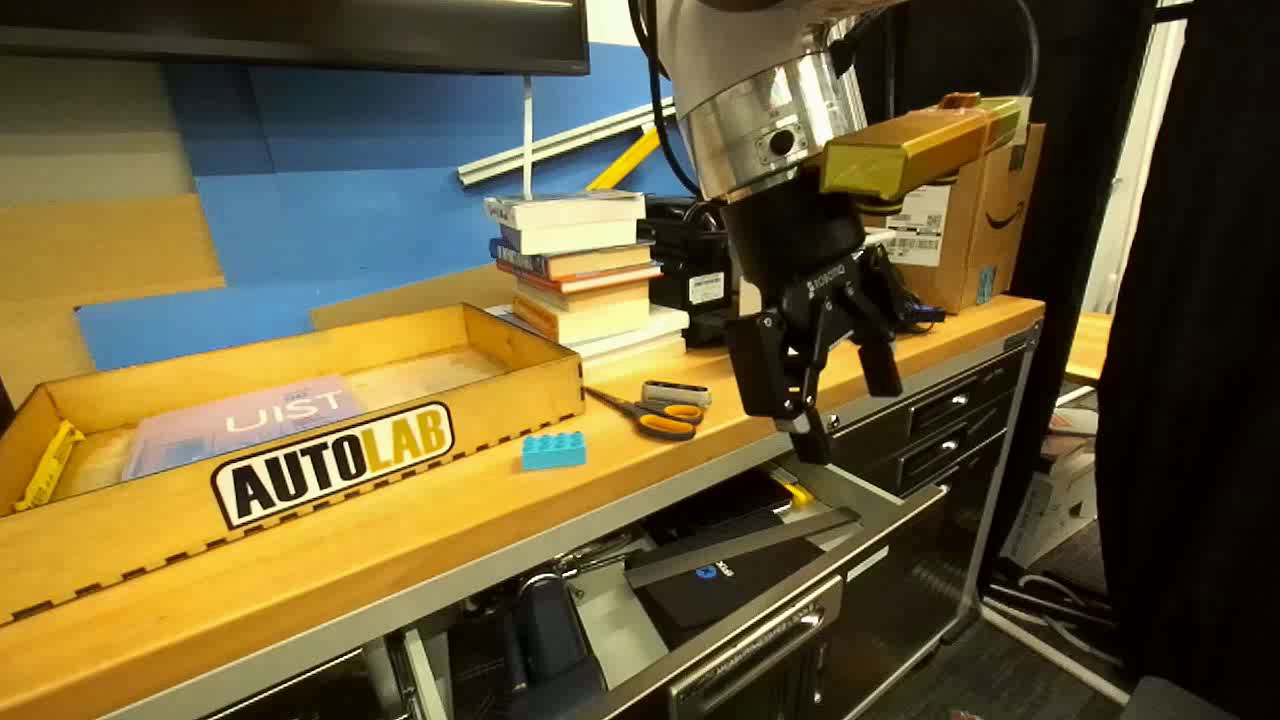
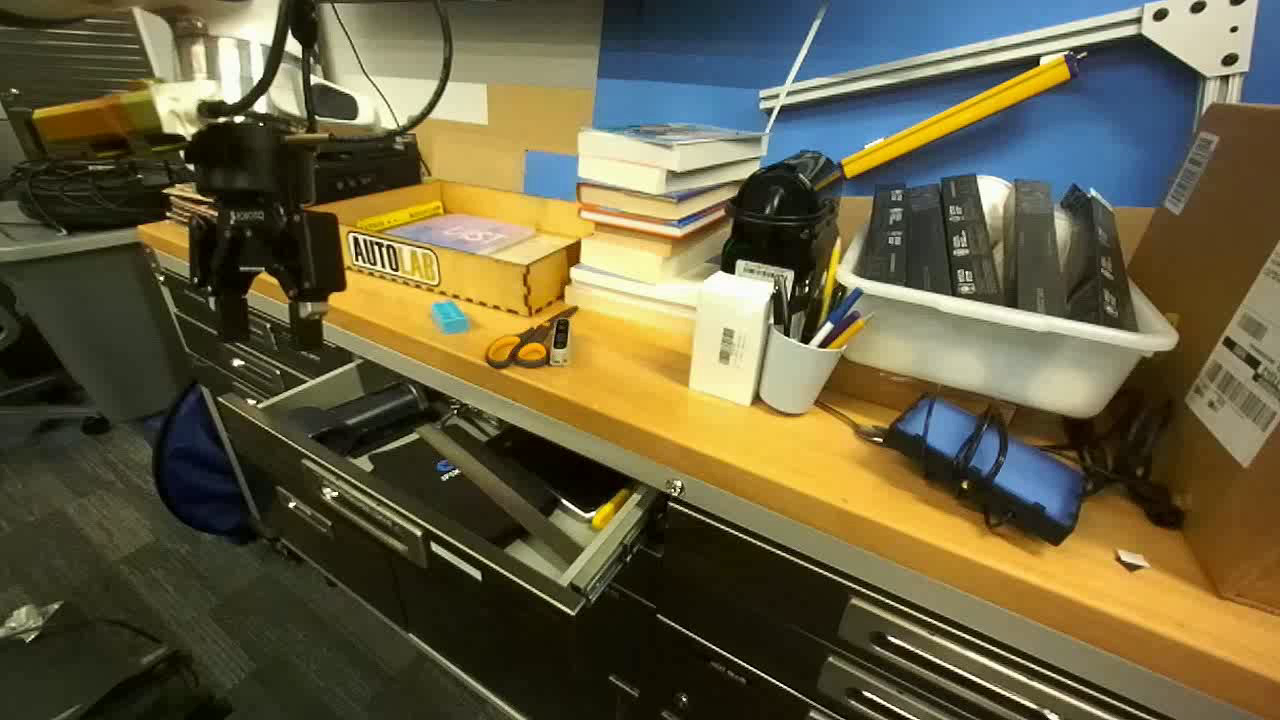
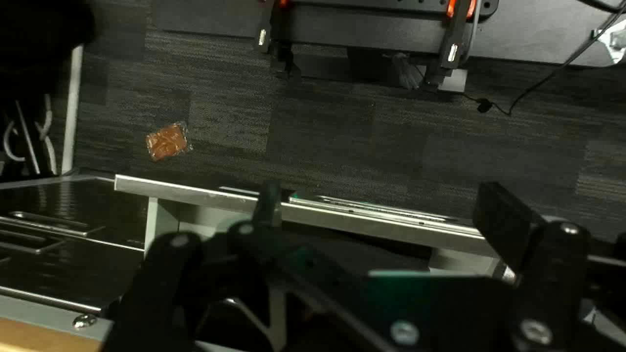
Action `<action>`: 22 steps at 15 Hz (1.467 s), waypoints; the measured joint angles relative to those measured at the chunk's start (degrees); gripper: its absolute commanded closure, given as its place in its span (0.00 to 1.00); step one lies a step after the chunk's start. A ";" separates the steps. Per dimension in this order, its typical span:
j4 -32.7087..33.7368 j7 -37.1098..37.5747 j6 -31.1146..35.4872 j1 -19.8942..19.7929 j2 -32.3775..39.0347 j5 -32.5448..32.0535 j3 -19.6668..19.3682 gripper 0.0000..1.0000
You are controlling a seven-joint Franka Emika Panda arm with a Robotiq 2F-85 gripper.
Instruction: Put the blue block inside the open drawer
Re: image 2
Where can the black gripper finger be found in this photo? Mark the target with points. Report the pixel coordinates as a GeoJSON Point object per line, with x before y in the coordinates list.
{"type": "Point", "coordinates": [309, 321]}
{"type": "Point", "coordinates": [231, 307]}

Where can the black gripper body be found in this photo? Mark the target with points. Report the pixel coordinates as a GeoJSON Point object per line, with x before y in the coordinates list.
{"type": "Point", "coordinates": [275, 246]}

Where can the small blue block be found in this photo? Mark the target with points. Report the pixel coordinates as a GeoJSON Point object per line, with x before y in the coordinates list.
{"type": "Point", "coordinates": [449, 316]}

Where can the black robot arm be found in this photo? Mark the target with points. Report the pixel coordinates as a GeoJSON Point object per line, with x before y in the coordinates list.
{"type": "Point", "coordinates": [251, 158]}

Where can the open black drawer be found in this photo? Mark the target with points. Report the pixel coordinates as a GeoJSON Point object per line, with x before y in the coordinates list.
{"type": "Point", "coordinates": [386, 526]}

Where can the black case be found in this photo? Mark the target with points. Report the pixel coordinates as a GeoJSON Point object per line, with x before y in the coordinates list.
{"type": "Point", "coordinates": [359, 423]}

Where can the grey desk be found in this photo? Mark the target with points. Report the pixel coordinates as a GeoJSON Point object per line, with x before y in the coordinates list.
{"type": "Point", "coordinates": [92, 303]}

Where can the wooden autolab box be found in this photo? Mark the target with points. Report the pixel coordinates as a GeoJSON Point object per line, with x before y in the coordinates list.
{"type": "Point", "coordinates": [464, 279]}

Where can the purple book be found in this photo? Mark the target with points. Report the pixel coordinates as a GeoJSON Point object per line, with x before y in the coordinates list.
{"type": "Point", "coordinates": [462, 235]}

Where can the yellow device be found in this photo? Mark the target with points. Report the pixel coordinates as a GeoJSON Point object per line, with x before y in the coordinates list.
{"type": "Point", "coordinates": [92, 117]}

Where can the black flat pad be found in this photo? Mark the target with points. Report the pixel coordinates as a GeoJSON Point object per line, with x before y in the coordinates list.
{"type": "Point", "coordinates": [462, 491]}

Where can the wide white book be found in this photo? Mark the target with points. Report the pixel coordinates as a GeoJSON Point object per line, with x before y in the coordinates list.
{"type": "Point", "coordinates": [633, 289]}

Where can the thick cream book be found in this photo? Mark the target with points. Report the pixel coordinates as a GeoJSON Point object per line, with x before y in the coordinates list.
{"type": "Point", "coordinates": [640, 252]}

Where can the yellow marker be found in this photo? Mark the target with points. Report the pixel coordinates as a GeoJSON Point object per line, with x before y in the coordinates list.
{"type": "Point", "coordinates": [611, 508]}

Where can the thin brown book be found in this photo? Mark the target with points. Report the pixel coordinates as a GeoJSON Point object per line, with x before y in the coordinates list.
{"type": "Point", "coordinates": [649, 203]}

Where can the thick white book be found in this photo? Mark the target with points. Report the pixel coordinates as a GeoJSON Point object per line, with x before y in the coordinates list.
{"type": "Point", "coordinates": [658, 172]}

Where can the crumpled white paper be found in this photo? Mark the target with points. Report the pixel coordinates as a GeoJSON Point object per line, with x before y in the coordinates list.
{"type": "Point", "coordinates": [27, 623]}

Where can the book with dark cover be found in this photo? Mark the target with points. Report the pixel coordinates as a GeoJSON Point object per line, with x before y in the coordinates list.
{"type": "Point", "coordinates": [667, 140]}

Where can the small white box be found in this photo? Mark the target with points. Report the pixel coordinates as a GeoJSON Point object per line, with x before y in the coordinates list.
{"type": "Point", "coordinates": [731, 336]}

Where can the black bag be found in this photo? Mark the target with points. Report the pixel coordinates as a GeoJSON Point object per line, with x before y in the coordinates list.
{"type": "Point", "coordinates": [783, 213]}

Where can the white pen cup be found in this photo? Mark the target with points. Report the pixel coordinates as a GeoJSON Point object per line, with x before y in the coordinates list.
{"type": "Point", "coordinates": [794, 373]}

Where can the black workbench cabinet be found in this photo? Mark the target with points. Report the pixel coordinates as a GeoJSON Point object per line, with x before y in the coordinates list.
{"type": "Point", "coordinates": [744, 602]}

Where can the yellow pencil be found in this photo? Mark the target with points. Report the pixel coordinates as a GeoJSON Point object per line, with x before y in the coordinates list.
{"type": "Point", "coordinates": [829, 279]}

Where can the blue pen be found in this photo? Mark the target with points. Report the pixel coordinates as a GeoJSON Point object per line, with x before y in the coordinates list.
{"type": "Point", "coordinates": [843, 309]}

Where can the black flat box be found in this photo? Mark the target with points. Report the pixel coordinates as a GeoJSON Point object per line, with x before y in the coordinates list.
{"type": "Point", "coordinates": [974, 241]}
{"type": "Point", "coordinates": [1034, 248]}
{"type": "Point", "coordinates": [931, 241]}
{"type": "Point", "coordinates": [886, 235]}
{"type": "Point", "coordinates": [1101, 260]}

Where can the long yellow stick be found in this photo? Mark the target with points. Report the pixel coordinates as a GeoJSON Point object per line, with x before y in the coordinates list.
{"type": "Point", "coordinates": [952, 117]}

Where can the white plastic bin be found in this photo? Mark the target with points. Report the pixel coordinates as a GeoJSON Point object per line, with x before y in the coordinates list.
{"type": "Point", "coordinates": [993, 352]}

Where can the small white scrap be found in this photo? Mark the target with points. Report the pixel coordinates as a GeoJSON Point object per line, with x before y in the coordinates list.
{"type": "Point", "coordinates": [1129, 561]}

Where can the brown cardboard box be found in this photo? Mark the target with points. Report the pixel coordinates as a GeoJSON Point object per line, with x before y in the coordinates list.
{"type": "Point", "coordinates": [1201, 267]}

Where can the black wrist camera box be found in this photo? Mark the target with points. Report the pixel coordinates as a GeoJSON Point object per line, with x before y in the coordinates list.
{"type": "Point", "coordinates": [362, 167]}

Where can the aluminium rail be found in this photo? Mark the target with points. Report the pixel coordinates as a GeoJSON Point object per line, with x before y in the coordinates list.
{"type": "Point", "coordinates": [952, 56]}

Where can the white metal bracket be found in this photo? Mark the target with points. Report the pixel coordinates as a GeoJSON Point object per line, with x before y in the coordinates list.
{"type": "Point", "coordinates": [1205, 32]}

